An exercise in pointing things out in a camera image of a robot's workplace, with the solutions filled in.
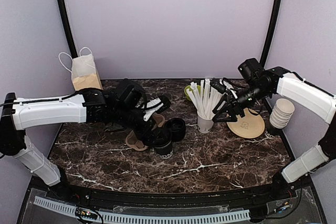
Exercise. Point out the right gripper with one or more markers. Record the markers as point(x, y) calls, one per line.
point(232, 105)

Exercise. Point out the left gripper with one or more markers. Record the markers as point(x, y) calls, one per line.
point(148, 140)

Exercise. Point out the brown pulp cup carrier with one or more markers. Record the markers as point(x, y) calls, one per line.
point(132, 141)

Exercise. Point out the right black frame post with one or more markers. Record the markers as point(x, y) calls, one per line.
point(270, 32)

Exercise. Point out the beige plate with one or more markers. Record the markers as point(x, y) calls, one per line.
point(250, 126)

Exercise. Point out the black frame post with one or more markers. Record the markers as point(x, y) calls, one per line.
point(67, 28)
point(270, 32)

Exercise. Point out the left black frame post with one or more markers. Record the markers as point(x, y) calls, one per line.
point(67, 28)

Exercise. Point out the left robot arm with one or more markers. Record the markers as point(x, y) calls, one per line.
point(126, 105)

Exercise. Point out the brown paper bag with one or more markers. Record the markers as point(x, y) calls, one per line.
point(84, 73)

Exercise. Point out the bundle of white wrapped straws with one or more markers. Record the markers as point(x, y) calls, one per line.
point(203, 96)

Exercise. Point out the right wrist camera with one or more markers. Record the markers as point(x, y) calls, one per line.
point(223, 86)

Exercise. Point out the black paper coffee cup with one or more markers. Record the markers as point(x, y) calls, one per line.
point(165, 151)

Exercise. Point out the white cup holding straws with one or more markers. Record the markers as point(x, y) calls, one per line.
point(204, 124)

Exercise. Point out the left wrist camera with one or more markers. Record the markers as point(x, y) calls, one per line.
point(156, 105)

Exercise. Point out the stack of paper cups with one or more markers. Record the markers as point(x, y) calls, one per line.
point(280, 116)

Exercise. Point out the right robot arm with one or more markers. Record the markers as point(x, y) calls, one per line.
point(292, 88)

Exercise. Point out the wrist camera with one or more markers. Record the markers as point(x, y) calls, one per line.
point(156, 105)
point(223, 86)

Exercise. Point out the stack of black lids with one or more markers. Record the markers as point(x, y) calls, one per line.
point(177, 128)

